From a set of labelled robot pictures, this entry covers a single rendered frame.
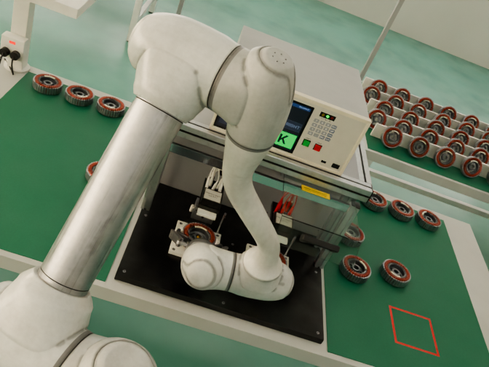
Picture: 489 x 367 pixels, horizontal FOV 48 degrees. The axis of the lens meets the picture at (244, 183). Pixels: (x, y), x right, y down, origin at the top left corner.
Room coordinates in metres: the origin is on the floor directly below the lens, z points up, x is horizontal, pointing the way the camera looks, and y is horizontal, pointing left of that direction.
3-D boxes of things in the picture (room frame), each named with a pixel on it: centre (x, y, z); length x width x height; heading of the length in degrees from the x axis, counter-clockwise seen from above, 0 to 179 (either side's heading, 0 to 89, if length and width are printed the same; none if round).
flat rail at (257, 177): (1.43, -0.04, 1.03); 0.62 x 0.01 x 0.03; 99
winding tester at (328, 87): (1.65, -0.02, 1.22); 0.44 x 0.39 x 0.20; 99
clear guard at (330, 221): (1.36, -0.23, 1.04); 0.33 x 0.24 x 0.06; 9
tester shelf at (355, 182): (1.64, -0.01, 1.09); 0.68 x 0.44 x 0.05; 99
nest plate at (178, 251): (1.31, 0.06, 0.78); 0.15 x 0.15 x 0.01; 9
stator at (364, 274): (1.54, -0.48, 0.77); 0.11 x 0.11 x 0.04
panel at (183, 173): (1.58, -0.02, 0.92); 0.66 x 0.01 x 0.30; 99
